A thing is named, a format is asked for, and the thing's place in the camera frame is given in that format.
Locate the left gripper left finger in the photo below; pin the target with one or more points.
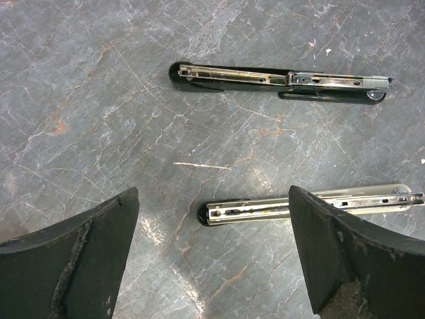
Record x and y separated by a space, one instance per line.
71 269

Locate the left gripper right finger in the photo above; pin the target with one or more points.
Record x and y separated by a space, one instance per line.
353 268

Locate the silver and black stapler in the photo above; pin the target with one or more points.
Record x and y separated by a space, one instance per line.
388 198

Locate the silver staple strip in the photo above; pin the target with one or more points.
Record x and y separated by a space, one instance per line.
376 82

